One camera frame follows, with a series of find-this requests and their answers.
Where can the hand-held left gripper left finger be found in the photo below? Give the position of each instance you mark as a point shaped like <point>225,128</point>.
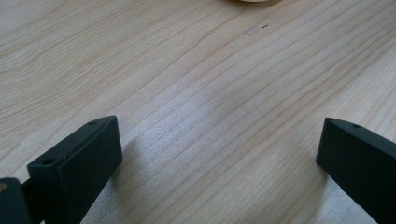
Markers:
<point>74,174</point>

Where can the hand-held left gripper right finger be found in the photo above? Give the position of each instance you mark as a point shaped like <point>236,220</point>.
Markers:
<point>361,161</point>

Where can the cream round object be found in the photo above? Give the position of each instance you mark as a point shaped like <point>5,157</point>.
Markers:
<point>253,1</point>

